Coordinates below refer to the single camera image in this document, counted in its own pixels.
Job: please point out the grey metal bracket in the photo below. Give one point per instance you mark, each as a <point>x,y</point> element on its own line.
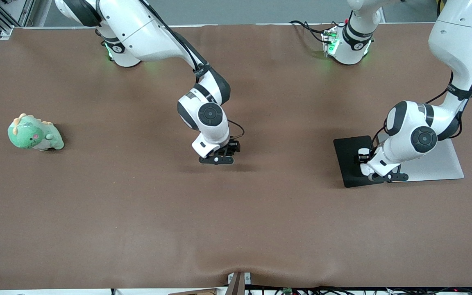
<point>248,278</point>

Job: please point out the silver closed laptop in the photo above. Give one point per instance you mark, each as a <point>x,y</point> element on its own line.
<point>441,164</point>

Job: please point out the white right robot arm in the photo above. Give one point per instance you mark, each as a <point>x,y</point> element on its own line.
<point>137,28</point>

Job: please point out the black mouse pad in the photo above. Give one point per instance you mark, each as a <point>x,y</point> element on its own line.
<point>346,164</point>

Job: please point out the aluminium frame profile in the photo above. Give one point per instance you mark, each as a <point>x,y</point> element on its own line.
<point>26,10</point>

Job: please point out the brown table cover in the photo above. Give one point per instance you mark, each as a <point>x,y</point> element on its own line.
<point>236,225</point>

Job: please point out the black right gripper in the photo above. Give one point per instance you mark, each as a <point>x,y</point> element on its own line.
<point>232,146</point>

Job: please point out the green dinosaur plush toy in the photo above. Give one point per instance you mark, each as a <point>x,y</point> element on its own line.
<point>27,135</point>

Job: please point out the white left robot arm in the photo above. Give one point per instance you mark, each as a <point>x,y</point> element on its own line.
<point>457,37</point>

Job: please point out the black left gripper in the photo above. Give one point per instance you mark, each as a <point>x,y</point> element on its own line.
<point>363,157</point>

